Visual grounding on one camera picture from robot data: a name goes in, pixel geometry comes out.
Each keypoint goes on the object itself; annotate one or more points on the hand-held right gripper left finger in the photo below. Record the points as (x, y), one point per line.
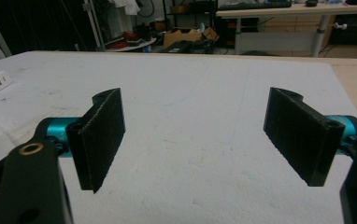
(100, 137)

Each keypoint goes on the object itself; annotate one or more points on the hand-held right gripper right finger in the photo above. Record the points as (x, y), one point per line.
(301, 137)

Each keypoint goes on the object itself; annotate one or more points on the round white tray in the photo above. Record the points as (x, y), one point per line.
(134, 46)

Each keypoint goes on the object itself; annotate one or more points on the metal stand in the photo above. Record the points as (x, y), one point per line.
(94, 25)

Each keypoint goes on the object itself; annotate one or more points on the light wooden desk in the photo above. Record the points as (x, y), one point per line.
(292, 12)

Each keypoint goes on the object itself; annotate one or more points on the black curtain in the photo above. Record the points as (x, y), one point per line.
(39, 25)

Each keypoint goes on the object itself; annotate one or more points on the brown cardboard box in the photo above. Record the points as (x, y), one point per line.
(189, 36)

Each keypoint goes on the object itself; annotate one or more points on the black keyboard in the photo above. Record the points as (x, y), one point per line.
(254, 5)

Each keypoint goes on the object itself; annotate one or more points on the black shelf rack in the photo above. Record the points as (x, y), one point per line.
(189, 14)

